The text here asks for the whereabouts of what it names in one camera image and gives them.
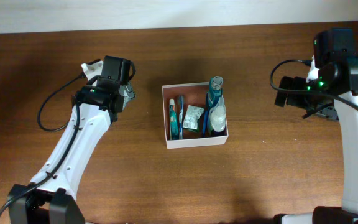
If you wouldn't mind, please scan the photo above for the Colgate toothpaste tube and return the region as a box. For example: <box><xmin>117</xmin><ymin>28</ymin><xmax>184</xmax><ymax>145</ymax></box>
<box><xmin>169</xmin><ymin>99</ymin><xmax>179</xmax><ymax>140</ymax></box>

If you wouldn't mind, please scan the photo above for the blue toothbrush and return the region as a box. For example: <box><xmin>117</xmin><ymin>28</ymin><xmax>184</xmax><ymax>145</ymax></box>
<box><xmin>177</xmin><ymin>95</ymin><xmax>185</xmax><ymax>140</ymax></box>

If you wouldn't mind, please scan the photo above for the green white soap box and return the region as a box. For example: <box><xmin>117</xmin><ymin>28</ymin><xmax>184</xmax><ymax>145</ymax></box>
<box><xmin>183</xmin><ymin>105</ymin><xmax>204</xmax><ymax>133</ymax></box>

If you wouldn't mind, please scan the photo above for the blue disposable razor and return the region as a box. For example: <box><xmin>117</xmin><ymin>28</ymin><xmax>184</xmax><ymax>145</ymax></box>
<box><xmin>202</xmin><ymin>109</ymin><xmax>209</xmax><ymax>138</ymax></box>

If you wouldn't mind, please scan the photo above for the blue mouthwash bottle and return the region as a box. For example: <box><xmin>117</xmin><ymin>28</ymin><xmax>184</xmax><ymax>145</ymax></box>
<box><xmin>206</xmin><ymin>76</ymin><xmax>224</xmax><ymax>110</ymax></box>

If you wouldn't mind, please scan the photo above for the clear pump soap bottle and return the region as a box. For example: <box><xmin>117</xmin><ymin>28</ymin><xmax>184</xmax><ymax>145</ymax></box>
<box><xmin>207</xmin><ymin>96</ymin><xmax>226</xmax><ymax>137</ymax></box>

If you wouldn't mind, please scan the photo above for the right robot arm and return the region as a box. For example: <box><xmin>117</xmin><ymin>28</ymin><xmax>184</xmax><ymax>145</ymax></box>
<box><xmin>270</xmin><ymin>28</ymin><xmax>358</xmax><ymax>223</ymax></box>

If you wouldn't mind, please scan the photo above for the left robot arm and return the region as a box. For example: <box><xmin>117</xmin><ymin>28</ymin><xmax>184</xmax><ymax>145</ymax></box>
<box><xmin>0</xmin><ymin>56</ymin><xmax>136</xmax><ymax>223</ymax></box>

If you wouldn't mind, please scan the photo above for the white cardboard box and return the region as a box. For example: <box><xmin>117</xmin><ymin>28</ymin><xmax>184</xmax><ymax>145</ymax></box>
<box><xmin>162</xmin><ymin>82</ymin><xmax>229</xmax><ymax>149</ymax></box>

